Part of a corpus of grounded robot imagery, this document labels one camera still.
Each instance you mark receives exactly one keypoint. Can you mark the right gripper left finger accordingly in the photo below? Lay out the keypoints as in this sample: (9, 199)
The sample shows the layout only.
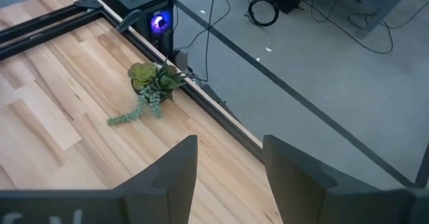
(167, 190)

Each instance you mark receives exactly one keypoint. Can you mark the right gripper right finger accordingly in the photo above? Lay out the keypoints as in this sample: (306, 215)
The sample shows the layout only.
(308, 197)

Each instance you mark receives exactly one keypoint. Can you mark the potted artificial succulent plant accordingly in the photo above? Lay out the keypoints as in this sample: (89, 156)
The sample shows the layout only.
(157, 80)

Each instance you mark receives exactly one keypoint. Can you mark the black table clamp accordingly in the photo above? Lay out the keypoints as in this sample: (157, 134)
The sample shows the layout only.
(130, 19)

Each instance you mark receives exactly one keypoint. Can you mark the black computer tower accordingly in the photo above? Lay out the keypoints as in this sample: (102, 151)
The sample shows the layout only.
(134, 1)

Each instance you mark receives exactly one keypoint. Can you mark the grey metal floor frame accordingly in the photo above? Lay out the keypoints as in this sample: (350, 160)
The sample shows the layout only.
(375, 9)

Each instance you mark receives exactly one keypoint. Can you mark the black aluminium table frame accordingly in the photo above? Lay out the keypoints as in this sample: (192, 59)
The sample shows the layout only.
(50, 26)

